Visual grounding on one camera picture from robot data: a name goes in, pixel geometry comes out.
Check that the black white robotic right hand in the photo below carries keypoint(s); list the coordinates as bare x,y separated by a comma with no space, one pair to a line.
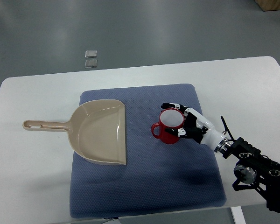
198,128

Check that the red cup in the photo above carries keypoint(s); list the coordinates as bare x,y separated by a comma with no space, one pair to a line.
169,119

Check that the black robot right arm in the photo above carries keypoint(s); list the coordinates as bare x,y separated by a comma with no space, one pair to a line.
253,170

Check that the beige plastic dustpan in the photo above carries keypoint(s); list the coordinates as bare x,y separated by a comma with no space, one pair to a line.
96,131

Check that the blue textured mat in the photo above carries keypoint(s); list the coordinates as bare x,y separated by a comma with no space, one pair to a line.
157,177

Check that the white table leg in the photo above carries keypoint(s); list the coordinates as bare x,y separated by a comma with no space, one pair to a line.
238,216

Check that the lower metal floor plate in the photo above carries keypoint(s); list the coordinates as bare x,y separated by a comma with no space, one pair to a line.
91,63

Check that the metal floor plate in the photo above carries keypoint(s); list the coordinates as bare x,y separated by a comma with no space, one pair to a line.
91,63
90,53

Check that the upper metal floor plate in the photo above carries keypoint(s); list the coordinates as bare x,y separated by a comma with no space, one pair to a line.
90,53

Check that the brown cardboard box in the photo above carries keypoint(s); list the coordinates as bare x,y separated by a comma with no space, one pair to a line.
269,5

